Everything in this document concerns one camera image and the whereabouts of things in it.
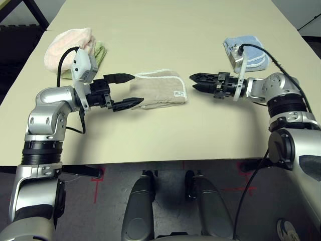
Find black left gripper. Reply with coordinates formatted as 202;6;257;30
85;73;145;112

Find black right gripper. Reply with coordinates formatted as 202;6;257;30
189;72;248;100

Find beige towel with white trim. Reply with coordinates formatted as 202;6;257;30
129;69;189;110

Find green fluffy towel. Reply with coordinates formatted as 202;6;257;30
61;40;108;80

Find blue towel with white trim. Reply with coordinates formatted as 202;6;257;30
222;35;270;73

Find pink fluffy towel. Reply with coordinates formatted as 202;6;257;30
44;27;97;73

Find black foam floor mat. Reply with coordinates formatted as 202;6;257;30
0;24;47;105

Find black slanted stand leg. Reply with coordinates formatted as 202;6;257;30
25;0;50;31

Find grey metal cabinet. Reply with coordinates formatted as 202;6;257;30
297;0;321;37

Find grey robot pelvis shell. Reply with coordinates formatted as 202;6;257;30
140;233;241;241

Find grey white sneaker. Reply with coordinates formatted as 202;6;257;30
276;218;300;241

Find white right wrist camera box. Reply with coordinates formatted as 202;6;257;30
230;47;248;102

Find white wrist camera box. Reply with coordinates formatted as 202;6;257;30
70;47;99;111
230;47;248;102

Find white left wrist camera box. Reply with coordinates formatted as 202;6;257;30
70;47;99;111

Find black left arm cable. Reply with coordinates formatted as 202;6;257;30
56;46;87;134

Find black table frame bar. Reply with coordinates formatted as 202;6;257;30
0;165;105;179
240;158;273;174

